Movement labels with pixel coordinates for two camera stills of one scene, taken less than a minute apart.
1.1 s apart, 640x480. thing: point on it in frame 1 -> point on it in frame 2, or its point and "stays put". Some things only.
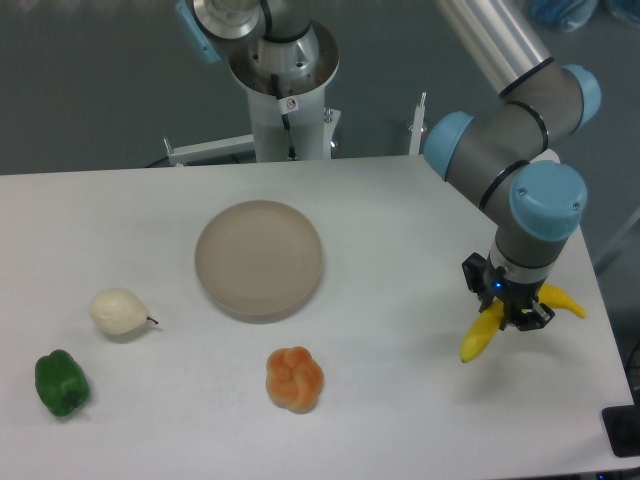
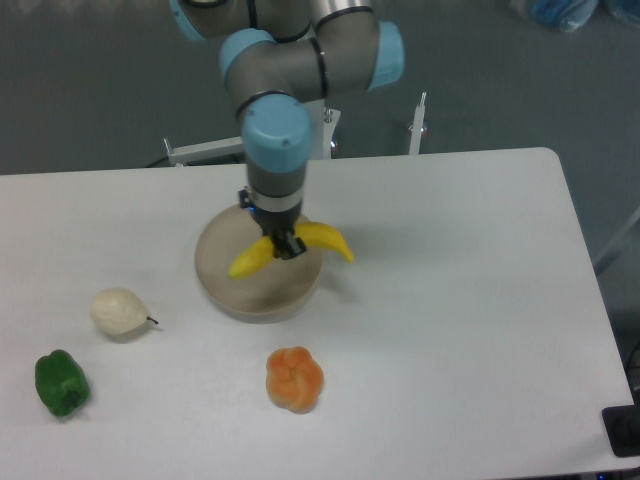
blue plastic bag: x=564 y=15 stays put
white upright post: x=416 y=130 stays put
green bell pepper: x=61 y=382 stays put
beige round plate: x=258 y=258 stays put
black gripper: x=521 y=309 -> x=277 y=223
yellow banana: x=489 y=325 -> x=308 y=232
